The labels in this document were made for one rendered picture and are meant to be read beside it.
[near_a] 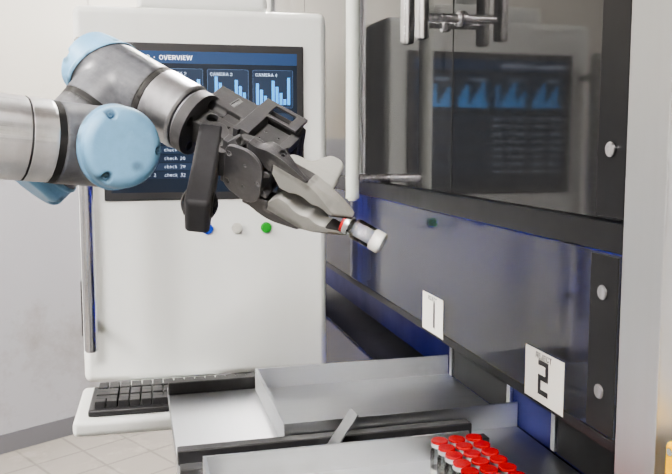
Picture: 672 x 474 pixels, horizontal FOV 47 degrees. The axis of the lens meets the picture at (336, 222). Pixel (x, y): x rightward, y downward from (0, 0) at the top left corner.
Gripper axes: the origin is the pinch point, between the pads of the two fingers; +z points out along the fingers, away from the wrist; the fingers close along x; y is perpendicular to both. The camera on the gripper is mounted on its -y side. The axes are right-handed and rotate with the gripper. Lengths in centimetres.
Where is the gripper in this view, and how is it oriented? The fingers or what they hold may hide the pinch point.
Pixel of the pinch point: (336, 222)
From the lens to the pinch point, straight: 77.6
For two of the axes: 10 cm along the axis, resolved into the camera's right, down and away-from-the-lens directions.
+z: 8.4, 4.9, -2.4
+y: 5.2, -5.9, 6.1
